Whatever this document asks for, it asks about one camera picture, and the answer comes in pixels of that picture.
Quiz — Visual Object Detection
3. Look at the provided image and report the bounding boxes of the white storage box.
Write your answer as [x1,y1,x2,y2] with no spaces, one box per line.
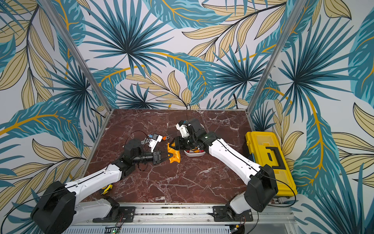
[184,149,206,158]

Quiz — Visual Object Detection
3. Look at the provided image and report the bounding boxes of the orange handled adjustable wrench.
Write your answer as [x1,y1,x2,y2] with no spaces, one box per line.
[141,136,169,145]

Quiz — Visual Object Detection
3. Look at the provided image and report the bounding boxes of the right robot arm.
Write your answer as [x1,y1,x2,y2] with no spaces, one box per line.
[172,119,278,215]

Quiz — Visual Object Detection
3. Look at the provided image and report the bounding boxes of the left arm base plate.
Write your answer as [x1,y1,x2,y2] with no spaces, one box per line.
[93,206,136,223]

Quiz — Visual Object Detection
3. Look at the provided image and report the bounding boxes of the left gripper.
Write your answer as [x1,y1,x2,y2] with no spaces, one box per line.
[133,148,173,165]

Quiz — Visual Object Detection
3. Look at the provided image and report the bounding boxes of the aluminium front rail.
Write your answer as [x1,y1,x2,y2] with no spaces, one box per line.
[65,203,301,234]

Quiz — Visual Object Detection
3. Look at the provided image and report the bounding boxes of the yellow tape measure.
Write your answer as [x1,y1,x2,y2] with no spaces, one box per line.
[99,184,113,195]

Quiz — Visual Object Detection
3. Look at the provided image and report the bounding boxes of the orange tea bag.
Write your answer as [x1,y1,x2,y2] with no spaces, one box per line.
[167,143,181,163]

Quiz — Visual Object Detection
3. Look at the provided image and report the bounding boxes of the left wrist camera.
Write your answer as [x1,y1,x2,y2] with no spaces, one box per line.
[149,134,163,153]

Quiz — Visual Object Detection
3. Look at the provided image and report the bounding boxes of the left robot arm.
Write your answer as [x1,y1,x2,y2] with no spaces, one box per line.
[30,139,173,234]

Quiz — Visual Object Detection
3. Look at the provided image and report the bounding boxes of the yellow toolbox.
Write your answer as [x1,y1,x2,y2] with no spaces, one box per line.
[245,132,298,197]

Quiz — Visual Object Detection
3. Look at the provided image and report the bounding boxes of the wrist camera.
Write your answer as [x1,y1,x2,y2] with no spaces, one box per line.
[176,123,190,138]
[149,134,163,153]

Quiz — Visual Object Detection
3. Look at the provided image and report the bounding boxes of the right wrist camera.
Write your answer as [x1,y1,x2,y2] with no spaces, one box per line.
[176,123,190,138]

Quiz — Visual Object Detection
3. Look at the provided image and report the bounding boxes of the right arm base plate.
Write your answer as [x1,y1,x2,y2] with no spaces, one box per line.
[210,205,253,222]

